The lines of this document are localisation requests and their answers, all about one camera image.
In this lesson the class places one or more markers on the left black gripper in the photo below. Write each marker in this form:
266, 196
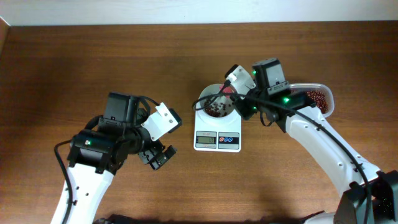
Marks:
155, 148

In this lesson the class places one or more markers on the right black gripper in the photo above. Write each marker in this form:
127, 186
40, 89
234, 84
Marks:
244, 112

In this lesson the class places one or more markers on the pink plastic scoop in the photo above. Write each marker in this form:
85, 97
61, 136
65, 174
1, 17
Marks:
226, 90

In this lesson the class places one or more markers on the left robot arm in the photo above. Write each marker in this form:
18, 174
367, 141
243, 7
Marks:
99, 150

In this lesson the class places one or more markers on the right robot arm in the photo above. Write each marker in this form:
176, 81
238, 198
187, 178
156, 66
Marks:
367, 194

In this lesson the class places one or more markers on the white digital kitchen scale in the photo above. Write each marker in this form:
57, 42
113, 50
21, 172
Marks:
217, 134

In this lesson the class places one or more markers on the white round bowl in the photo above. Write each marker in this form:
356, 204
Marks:
210, 90

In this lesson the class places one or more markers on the red beans in bowl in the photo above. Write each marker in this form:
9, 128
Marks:
218, 108

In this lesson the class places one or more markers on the red beans in container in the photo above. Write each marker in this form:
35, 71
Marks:
317, 98

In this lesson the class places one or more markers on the clear plastic bean container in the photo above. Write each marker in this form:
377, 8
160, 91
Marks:
300, 87

